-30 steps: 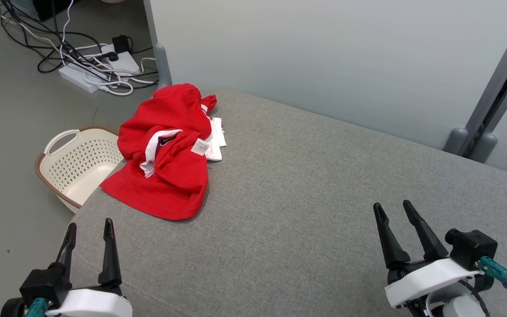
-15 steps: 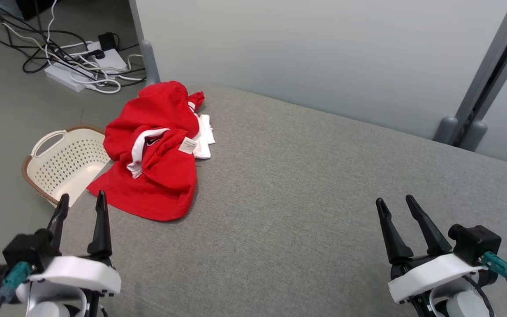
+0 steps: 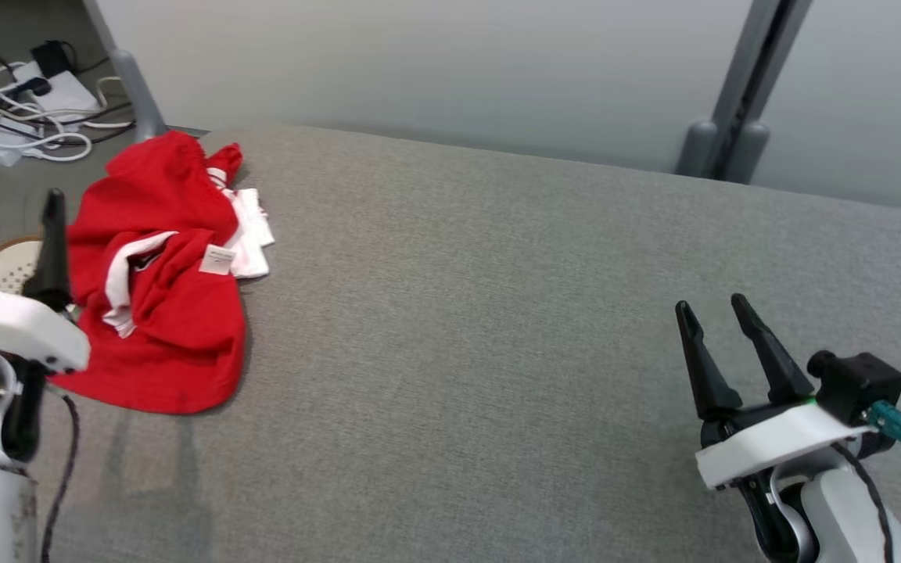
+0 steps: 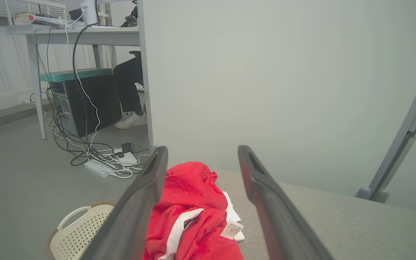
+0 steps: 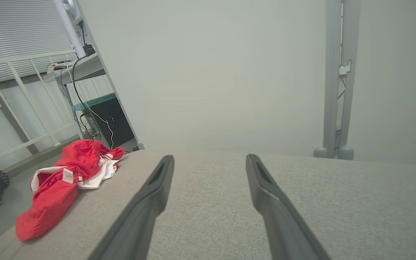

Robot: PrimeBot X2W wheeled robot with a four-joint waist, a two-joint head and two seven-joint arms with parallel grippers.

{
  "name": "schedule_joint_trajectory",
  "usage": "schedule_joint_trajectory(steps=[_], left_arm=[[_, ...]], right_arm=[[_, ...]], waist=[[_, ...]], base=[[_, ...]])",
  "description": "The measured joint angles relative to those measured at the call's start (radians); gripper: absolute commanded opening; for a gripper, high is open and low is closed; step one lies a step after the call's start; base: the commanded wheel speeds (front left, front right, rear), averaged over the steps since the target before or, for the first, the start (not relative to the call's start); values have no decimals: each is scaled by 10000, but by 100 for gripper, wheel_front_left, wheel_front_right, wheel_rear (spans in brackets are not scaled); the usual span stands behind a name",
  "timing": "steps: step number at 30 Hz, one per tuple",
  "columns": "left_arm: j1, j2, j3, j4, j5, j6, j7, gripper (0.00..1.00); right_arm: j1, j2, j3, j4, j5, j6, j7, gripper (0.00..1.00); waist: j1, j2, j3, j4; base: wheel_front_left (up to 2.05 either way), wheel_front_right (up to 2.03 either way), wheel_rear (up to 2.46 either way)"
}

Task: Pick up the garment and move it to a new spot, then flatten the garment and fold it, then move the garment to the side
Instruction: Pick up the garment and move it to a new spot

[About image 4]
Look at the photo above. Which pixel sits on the black computer tower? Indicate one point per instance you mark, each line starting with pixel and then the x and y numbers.
pixel 99 104

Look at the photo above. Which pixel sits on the white power strip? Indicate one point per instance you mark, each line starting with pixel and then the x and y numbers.
pixel 94 169

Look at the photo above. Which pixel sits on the white desk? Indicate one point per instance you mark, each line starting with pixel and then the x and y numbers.
pixel 103 36

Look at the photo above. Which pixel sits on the red shorts white stripe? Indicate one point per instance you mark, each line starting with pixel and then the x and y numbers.
pixel 190 184

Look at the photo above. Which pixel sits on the white monitor stand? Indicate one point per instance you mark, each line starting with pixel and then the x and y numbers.
pixel 90 12

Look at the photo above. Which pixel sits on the red white basketball jersey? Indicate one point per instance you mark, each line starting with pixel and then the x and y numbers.
pixel 211 249

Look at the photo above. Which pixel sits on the white flat book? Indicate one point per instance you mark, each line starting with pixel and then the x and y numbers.
pixel 49 20

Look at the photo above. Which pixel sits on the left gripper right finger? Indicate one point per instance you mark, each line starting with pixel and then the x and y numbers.
pixel 284 231

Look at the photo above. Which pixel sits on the grey partition post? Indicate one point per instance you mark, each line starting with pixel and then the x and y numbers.
pixel 363 193
pixel 381 196

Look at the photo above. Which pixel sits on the grey partition end leg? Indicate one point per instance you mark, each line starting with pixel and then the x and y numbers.
pixel 144 90

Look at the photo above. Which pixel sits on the seated person black trousers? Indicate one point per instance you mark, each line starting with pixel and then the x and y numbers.
pixel 128 83

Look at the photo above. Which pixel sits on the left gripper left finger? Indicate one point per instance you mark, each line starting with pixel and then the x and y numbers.
pixel 132 224

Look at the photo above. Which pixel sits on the black power adapter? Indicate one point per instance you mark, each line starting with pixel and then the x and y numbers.
pixel 126 148

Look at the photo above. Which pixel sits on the white sneaker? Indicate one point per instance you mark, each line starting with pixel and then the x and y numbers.
pixel 130 121

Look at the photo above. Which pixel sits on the small black desk gadget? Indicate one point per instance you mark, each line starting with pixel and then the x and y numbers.
pixel 75 14

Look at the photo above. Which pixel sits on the book with red mark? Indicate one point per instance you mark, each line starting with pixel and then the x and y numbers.
pixel 24 17

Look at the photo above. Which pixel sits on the teal flat box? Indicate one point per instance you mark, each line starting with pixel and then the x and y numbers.
pixel 70 75

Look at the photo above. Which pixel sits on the cream perforated laundry basket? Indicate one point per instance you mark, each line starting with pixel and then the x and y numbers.
pixel 78 234

